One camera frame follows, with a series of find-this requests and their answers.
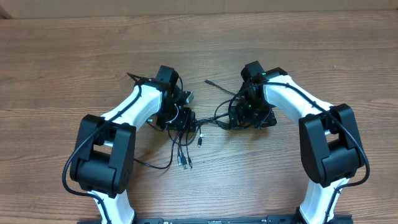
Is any black USB cable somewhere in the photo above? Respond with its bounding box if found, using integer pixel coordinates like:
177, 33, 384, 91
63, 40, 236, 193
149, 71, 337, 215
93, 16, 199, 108
133, 79, 246, 170

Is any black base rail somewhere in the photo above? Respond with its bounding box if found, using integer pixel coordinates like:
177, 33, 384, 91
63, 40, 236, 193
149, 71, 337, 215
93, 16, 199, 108
77, 213, 354, 224

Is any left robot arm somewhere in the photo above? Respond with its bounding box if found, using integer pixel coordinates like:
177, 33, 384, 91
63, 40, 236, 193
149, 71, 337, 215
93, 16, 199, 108
62, 65, 197, 223

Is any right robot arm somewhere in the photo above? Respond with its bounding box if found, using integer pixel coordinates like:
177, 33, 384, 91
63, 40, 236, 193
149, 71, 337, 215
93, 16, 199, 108
228, 61, 369, 223

